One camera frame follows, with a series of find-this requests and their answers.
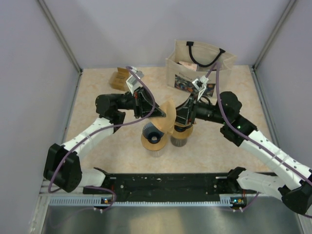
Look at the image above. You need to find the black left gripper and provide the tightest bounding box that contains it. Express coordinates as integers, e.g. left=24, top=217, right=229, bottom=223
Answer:
left=115, top=87, right=166, bottom=119

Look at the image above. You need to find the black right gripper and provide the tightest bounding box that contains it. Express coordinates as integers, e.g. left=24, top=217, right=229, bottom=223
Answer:
left=166, top=93, right=228, bottom=126

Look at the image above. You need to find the brown paper coffee filter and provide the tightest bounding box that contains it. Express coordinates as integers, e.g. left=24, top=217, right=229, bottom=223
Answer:
left=174, top=123, right=193, bottom=133

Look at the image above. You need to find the wooden dripper ring stand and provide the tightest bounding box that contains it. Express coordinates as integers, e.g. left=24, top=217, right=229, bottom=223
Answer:
left=169, top=126, right=194, bottom=139

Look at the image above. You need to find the blue glass dripper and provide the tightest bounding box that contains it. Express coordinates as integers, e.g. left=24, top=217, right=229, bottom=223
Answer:
left=142, top=122, right=164, bottom=144

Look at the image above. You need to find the wooden ring stand front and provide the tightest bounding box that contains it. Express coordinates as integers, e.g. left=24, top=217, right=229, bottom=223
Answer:
left=141, top=135, right=168, bottom=151

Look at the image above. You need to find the clear glass beaker wooden collar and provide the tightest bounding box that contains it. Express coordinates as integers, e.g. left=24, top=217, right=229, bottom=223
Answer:
left=147, top=149, right=164, bottom=157

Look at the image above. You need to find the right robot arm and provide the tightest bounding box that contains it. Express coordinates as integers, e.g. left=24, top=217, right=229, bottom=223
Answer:
left=176, top=91, right=312, bottom=216

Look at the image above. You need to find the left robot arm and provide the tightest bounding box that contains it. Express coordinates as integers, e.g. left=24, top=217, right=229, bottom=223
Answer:
left=43, top=87, right=166, bottom=194

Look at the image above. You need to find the smoked glass carafe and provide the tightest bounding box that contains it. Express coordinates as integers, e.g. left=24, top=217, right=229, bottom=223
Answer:
left=170, top=136, right=188, bottom=147

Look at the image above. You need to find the brown cardboard box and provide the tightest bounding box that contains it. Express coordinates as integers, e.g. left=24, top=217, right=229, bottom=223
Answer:
left=109, top=67, right=129, bottom=91

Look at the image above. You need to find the cream canvas tote bag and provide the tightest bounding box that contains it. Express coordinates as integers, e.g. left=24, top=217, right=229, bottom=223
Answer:
left=166, top=40, right=237, bottom=93

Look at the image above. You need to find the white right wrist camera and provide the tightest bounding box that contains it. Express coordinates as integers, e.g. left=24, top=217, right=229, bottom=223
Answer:
left=192, top=76, right=209, bottom=101

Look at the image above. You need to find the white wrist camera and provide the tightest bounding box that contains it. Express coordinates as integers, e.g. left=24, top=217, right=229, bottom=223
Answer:
left=126, top=71, right=144, bottom=94
left=192, top=76, right=209, bottom=101

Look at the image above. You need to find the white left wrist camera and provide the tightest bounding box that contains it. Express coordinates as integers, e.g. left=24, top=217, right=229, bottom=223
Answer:
left=126, top=71, right=144, bottom=94

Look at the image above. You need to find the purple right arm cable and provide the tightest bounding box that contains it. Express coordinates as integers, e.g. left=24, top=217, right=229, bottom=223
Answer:
left=203, top=62, right=312, bottom=219

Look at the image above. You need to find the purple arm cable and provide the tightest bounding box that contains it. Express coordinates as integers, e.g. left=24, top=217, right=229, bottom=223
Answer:
left=47, top=65, right=156, bottom=213
left=203, top=62, right=312, bottom=219

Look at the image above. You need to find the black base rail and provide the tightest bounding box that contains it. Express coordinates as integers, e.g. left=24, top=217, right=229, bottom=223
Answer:
left=82, top=173, right=256, bottom=203

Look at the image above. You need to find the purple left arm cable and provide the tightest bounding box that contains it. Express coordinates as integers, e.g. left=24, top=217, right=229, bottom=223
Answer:
left=47, top=65, right=156, bottom=213

